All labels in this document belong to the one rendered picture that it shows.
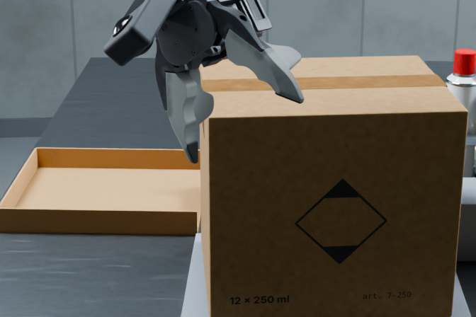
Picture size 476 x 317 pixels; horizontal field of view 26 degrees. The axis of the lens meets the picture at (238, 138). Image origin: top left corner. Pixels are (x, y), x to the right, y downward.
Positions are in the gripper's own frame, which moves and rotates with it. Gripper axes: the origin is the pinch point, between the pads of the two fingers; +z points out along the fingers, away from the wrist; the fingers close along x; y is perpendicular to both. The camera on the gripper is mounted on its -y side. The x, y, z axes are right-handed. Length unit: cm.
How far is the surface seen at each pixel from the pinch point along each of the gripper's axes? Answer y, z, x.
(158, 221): 33, 1, 50
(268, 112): 18.9, -3.1, 10.9
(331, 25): 288, -54, 173
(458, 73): 68, 0, 13
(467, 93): 68, 4, 13
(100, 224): 28, -2, 56
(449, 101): 35.3, 4.5, -1.3
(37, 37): 207, -101, 252
